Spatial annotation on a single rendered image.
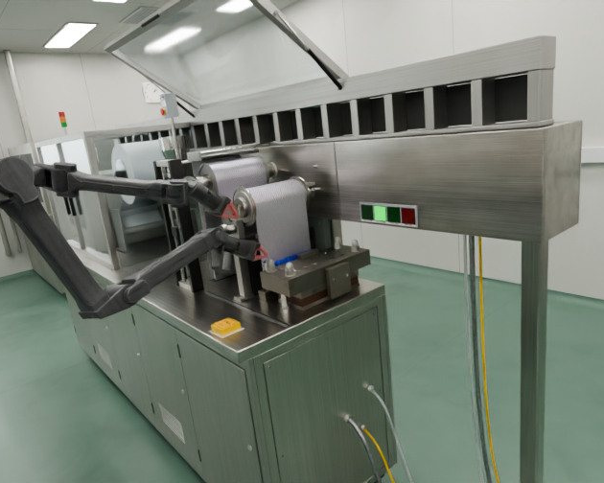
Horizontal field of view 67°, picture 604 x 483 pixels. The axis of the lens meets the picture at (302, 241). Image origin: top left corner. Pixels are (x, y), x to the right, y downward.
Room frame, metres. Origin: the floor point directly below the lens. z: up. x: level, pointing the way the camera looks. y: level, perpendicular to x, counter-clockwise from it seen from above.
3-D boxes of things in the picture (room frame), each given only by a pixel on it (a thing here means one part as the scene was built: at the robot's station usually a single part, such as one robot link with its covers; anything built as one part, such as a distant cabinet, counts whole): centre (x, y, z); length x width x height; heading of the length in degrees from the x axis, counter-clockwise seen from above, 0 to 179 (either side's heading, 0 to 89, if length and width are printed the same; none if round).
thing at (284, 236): (1.66, 0.06, 1.11); 0.23 x 0.01 x 0.18; 129
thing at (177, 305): (2.39, 0.75, 0.88); 2.52 x 0.66 x 0.04; 39
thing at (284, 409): (2.40, 0.74, 0.43); 2.52 x 0.64 x 0.86; 39
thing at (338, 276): (1.53, -0.11, 0.96); 0.10 x 0.03 x 0.11; 129
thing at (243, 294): (1.63, 0.25, 1.05); 0.06 x 0.05 x 0.31; 129
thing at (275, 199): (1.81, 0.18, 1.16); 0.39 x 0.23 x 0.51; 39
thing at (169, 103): (2.08, 0.51, 1.66); 0.07 x 0.07 x 0.10; 32
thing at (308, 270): (1.59, -0.05, 1.00); 0.40 x 0.16 x 0.06; 129
